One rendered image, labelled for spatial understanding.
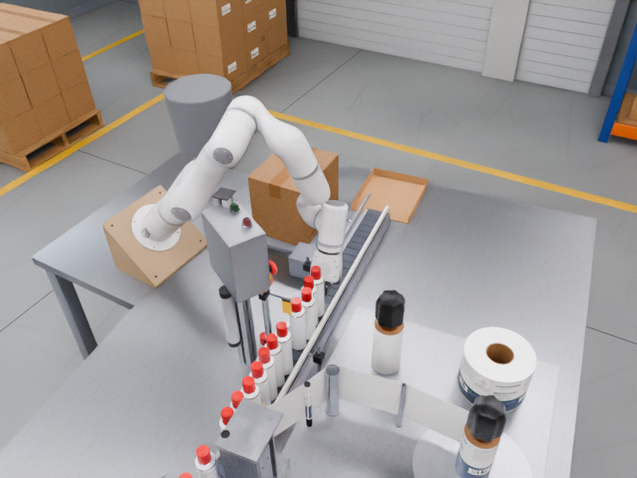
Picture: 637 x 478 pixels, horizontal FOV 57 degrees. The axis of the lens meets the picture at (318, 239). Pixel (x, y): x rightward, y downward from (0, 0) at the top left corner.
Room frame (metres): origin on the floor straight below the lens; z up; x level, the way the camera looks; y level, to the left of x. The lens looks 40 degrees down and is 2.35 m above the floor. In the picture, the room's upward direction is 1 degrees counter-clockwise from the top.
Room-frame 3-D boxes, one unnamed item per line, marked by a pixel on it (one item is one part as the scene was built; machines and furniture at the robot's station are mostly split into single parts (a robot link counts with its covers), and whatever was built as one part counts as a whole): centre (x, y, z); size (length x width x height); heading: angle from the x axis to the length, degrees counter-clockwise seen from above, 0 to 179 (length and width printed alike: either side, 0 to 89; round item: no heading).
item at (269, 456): (0.77, 0.18, 1.01); 0.14 x 0.13 x 0.26; 156
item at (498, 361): (1.06, -0.51, 0.95); 0.20 x 0.20 x 0.14
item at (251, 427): (0.76, 0.17, 1.14); 0.14 x 0.11 x 0.01; 156
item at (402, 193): (2.10, -0.32, 0.85); 0.30 x 0.26 x 0.04; 156
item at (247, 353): (1.21, 0.24, 1.17); 0.04 x 0.04 x 0.67; 66
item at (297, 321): (1.23, 0.07, 0.98); 0.05 x 0.05 x 0.20
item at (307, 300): (1.27, 0.04, 0.98); 0.05 x 0.05 x 0.20
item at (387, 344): (1.15, -0.20, 1.03); 0.09 x 0.09 x 0.30
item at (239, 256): (1.13, 0.21, 1.38); 0.17 x 0.10 x 0.19; 31
